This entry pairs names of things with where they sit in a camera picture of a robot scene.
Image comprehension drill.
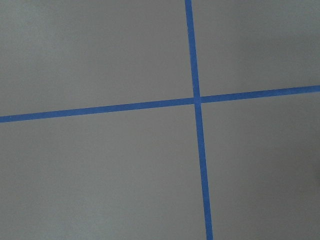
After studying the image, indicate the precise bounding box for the blue tape line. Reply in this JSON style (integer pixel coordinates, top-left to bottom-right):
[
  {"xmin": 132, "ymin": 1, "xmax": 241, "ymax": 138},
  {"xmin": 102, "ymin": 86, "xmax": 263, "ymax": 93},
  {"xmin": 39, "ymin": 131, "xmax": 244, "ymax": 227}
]
[
  {"xmin": 0, "ymin": 84, "xmax": 320, "ymax": 124},
  {"xmin": 184, "ymin": 0, "xmax": 215, "ymax": 240}
]

